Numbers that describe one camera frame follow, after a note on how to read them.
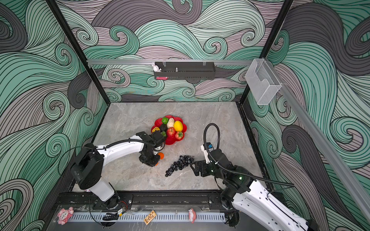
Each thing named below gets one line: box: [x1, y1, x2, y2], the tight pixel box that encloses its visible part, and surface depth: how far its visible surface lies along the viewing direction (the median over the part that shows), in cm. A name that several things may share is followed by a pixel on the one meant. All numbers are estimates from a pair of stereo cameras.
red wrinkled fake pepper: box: [166, 127, 176, 138], surface depth 97 cm
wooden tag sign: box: [143, 209, 158, 226], surface depth 70 cm
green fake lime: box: [161, 116, 169, 125], surface depth 102 cm
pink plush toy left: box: [57, 206, 75, 226], surface depth 68 cm
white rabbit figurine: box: [151, 62, 162, 73], surface depth 87 cm
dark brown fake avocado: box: [159, 123, 168, 132], surface depth 100 cm
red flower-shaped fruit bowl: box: [150, 115, 187, 146], surface depth 100 cm
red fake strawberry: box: [174, 130, 184, 140], surface depth 94 cm
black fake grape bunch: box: [164, 154, 195, 178], surface depth 85 cm
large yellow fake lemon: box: [173, 120, 184, 132], surface depth 100 cm
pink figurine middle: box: [188, 207, 198, 224], surface depth 67 cm
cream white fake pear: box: [166, 117, 175, 129], surface depth 102 cm
